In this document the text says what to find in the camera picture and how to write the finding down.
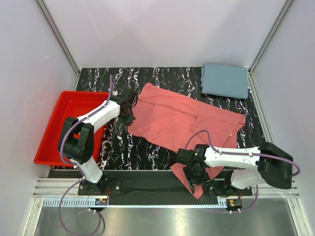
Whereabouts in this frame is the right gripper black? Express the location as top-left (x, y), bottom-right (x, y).
top-left (183, 164), bottom-right (212, 194)

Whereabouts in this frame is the pink t shirt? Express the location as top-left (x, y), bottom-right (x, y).
top-left (127, 82), bottom-right (247, 200)

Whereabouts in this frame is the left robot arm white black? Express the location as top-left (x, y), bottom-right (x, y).
top-left (58, 88), bottom-right (138, 195)

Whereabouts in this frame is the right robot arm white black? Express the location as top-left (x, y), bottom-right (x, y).
top-left (175, 142), bottom-right (294, 195)

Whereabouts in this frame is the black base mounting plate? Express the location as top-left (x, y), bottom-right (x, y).
top-left (77, 168), bottom-right (254, 206)

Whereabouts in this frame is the red plastic bin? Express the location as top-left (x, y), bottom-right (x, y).
top-left (34, 91), bottom-right (108, 167)

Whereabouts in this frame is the folded blue t shirt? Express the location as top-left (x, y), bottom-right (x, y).
top-left (201, 64), bottom-right (248, 99)

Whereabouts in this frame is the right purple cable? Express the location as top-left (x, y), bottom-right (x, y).
top-left (186, 130), bottom-right (302, 213)

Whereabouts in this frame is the left aluminium frame post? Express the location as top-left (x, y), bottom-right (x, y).
top-left (35, 0), bottom-right (81, 75)

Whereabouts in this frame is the aluminium frame post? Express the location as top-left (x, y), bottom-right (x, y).
top-left (35, 0), bottom-right (81, 75)
top-left (249, 0), bottom-right (295, 74)

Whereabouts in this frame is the white slotted cable duct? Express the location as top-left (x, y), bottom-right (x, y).
top-left (43, 197), bottom-right (242, 208)

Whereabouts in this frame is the right aluminium frame post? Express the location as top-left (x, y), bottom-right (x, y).
top-left (249, 0), bottom-right (295, 74)

